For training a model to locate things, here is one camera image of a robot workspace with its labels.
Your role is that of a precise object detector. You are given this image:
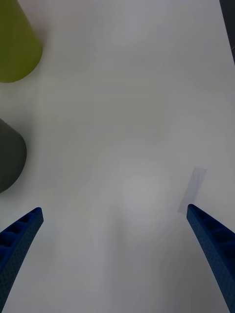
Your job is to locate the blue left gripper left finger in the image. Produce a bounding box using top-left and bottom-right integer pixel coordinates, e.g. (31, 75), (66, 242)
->
(0, 207), (45, 312)

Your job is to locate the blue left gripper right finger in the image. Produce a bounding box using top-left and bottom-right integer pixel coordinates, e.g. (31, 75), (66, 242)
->
(186, 203), (235, 313)

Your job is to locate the grey plastic bin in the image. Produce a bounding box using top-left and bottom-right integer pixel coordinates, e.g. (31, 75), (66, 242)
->
(0, 118), (27, 194)

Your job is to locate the yellow-green plastic bin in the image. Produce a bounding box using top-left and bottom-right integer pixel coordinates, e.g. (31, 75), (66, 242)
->
(0, 0), (44, 84)

